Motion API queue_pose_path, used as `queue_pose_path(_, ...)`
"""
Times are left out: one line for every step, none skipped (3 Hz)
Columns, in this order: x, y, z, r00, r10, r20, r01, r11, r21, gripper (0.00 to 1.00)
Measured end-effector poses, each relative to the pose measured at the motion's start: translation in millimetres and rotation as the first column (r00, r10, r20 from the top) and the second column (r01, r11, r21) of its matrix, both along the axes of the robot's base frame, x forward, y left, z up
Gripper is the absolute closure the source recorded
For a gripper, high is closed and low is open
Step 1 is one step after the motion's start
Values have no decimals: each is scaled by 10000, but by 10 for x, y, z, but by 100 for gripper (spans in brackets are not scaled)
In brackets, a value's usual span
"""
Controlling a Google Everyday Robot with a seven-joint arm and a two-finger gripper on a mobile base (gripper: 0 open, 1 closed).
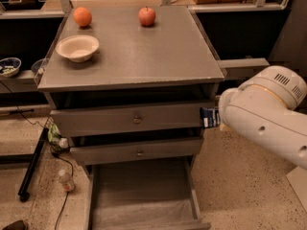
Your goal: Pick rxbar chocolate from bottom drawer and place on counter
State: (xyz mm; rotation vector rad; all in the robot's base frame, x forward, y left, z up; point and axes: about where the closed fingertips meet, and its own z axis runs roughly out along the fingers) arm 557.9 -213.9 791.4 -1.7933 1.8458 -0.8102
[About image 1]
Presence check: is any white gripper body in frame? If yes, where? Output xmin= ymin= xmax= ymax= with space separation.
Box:
xmin=218 ymin=88 xmax=237 ymax=126

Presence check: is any dark blue rxbar wrapper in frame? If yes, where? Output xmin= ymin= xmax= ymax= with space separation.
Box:
xmin=200 ymin=107 xmax=221 ymax=128

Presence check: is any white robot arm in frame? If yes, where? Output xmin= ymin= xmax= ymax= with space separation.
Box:
xmin=219 ymin=66 xmax=307 ymax=169

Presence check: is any brass top drawer knob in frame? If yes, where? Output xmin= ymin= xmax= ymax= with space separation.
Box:
xmin=133 ymin=116 xmax=142 ymax=125

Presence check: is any brass drawer knob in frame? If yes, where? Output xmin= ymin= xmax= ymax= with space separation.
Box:
xmin=133 ymin=116 xmax=142 ymax=125
xmin=136 ymin=149 xmax=144 ymax=157

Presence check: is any brass middle drawer knob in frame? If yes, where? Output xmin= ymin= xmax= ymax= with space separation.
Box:
xmin=136 ymin=149 xmax=144 ymax=157

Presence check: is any grey bottom drawer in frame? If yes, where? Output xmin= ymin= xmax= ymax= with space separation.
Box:
xmin=84 ymin=158 xmax=211 ymax=230

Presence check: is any grey drawer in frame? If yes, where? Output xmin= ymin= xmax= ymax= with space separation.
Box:
xmin=51 ymin=101 xmax=214 ymax=137
xmin=84 ymin=158 xmax=211 ymax=230
xmin=70 ymin=137 xmax=203 ymax=166

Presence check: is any grey drawer cabinet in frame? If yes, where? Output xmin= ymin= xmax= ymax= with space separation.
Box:
xmin=36 ymin=5 xmax=225 ymax=230

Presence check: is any grey middle drawer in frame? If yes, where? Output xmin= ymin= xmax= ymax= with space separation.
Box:
xmin=70 ymin=137 xmax=203 ymax=166

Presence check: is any grey top drawer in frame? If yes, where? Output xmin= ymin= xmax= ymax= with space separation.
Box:
xmin=51 ymin=101 xmax=214 ymax=137

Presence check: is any red apple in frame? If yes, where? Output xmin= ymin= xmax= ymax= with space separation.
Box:
xmin=138 ymin=7 xmax=155 ymax=27

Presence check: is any white bowl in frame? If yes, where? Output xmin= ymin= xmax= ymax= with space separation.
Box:
xmin=56 ymin=35 xmax=100 ymax=62

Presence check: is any clear plastic bottle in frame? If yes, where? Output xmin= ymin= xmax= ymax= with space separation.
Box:
xmin=59 ymin=170 xmax=75 ymax=192

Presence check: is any green white bottle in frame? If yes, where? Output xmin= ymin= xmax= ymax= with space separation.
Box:
xmin=48 ymin=124 xmax=69 ymax=150

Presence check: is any clear plastic container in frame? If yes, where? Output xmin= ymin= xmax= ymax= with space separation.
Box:
xmin=31 ymin=58 xmax=49 ymax=85

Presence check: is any black stand leg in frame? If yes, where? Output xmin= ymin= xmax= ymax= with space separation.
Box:
xmin=18 ymin=127 xmax=48 ymax=202

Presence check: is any blue patterned bowl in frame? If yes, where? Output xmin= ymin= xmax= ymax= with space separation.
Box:
xmin=0 ymin=57 xmax=21 ymax=78

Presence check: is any dark shoe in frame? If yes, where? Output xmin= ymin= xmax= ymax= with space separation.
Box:
xmin=2 ymin=220 xmax=28 ymax=230

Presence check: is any black floor cable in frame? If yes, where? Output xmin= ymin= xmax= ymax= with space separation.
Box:
xmin=0 ymin=80 xmax=75 ymax=230

